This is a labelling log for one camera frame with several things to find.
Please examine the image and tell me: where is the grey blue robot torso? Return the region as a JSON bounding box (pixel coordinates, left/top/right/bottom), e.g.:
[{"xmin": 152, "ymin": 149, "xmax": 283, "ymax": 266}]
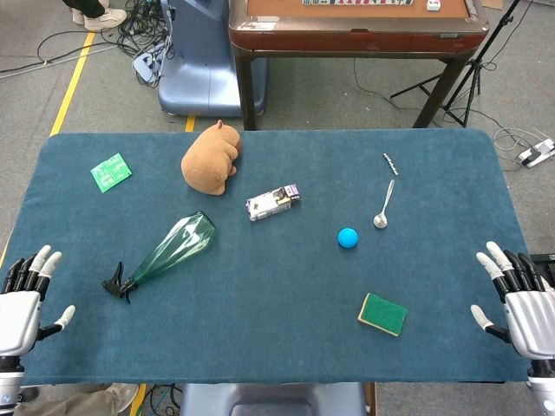
[{"xmin": 179, "ymin": 382, "xmax": 368, "ymax": 416}]

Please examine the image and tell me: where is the black tripod stand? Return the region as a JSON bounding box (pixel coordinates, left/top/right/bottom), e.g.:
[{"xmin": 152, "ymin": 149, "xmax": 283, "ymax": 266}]
[{"xmin": 389, "ymin": 0, "xmax": 521, "ymax": 128}]

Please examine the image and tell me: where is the white purple carton box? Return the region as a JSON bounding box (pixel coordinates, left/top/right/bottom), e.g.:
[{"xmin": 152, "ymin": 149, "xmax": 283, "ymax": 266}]
[{"xmin": 245, "ymin": 183, "xmax": 303, "ymax": 223}]

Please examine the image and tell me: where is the green yellow sponge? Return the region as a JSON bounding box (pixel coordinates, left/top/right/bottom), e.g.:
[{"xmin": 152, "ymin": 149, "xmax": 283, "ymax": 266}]
[{"xmin": 356, "ymin": 292, "xmax": 408, "ymax": 338}]

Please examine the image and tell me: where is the brown plush capybara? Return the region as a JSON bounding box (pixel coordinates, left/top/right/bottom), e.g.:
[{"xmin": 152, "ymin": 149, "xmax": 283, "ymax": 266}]
[{"xmin": 180, "ymin": 120, "xmax": 243, "ymax": 195}]

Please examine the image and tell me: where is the black floor cable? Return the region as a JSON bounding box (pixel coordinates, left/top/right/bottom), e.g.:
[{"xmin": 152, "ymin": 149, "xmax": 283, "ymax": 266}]
[{"xmin": 353, "ymin": 58, "xmax": 440, "ymax": 114}]

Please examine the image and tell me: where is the green circuit board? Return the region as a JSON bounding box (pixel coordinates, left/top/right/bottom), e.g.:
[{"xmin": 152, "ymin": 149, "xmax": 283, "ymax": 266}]
[{"xmin": 89, "ymin": 153, "xmax": 134, "ymax": 193}]

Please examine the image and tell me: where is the brown mahjong table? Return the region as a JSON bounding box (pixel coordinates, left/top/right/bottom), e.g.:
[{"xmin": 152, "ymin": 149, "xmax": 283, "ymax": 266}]
[{"xmin": 228, "ymin": 0, "xmax": 490, "ymax": 131}]

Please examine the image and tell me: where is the metal spoon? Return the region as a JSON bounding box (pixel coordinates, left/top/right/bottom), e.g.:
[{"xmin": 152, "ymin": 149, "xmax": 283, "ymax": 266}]
[{"xmin": 373, "ymin": 179, "xmax": 396, "ymax": 230}]

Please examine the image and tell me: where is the row of mahjong tiles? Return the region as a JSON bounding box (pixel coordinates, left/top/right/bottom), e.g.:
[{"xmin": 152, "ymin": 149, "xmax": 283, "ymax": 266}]
[{"xmin": 302, "ymin": 0, "xmax": 414, "ymax": 7}]

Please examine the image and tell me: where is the white sneaker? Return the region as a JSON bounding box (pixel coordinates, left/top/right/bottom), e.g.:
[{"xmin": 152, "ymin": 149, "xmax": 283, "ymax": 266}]
[
  {"xmin": 106, "ymin": 383, "xmax": 140, "ymax": 413},
  {"xmin": 83, "ymin": 9, "xmax": 127, "ymax": 32}
]

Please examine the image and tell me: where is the blue table cloth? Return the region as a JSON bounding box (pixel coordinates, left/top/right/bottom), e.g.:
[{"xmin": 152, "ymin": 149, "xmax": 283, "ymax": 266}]
[{"xmin": 0, "ymin": 128, "xmax": 535, "ymax": 386}]

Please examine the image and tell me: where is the white power strip with plugs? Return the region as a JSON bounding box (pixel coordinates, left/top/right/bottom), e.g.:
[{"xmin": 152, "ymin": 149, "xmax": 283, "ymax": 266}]
[{"xmin": 132, "ymin": 42, "xmax": 168, "ymax": 83}]

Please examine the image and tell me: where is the blue ball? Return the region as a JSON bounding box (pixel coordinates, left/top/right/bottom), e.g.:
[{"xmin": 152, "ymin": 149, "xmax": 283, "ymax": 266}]
[{"xmin": 337, "ymin": 226, "xmax": 360, "ymax": 250}]

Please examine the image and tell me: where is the black box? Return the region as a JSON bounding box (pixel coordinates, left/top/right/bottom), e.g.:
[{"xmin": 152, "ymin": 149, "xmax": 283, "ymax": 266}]
[{"xmin": 529, "ymin": 253, "xmax": 555, "ymax": 287}]

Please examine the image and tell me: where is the white floor cable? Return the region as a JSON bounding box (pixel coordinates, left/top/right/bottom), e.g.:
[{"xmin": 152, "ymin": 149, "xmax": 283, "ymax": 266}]
[{"xmin": 493, "ymin": 127, "xmax": 548, "ymax": 153}]

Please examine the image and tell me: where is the yellow floor tape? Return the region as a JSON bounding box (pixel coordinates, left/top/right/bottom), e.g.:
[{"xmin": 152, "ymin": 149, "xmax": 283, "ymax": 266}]
[{"xmin": 49, "ymin": 30, "xmax": 95, "ymax": 138}]

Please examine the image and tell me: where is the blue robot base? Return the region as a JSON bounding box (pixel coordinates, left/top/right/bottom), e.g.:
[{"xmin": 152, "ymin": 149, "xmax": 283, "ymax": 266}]
[{"xmin": 157, "ymin": 0, "xmax": 268, "ymax": 117}]

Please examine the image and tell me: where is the green spray bottle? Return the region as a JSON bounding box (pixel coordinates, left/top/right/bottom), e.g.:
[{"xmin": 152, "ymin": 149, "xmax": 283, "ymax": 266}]
[{"xmin": 101, "ymin": 211, "xmax": 218, "ymax": 304}]

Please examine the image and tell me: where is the khaki trouser leg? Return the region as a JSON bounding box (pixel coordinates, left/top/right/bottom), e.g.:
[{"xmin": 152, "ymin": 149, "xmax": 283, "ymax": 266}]
[{"xmin": 12, "ymin": 387, "xmax": 121, "ymax": 416}]

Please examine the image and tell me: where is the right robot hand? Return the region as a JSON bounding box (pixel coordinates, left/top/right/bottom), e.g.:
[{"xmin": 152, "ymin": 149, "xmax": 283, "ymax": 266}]
[{"xmin": 470, "ymin": 240, "xmax": 555, "ymax": 361}]

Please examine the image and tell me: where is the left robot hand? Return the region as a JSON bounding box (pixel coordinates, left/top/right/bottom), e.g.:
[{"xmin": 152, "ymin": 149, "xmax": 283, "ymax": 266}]
[{"xmin": 0, "ymin": 244, "xmax": 77, "ymax": 359}]

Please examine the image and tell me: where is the black trouser leg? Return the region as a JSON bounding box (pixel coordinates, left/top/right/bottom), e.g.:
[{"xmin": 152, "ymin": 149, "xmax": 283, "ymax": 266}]
[{"xmin": 60, "ymin": 0, "xmax": 109, "ymax": 19}]

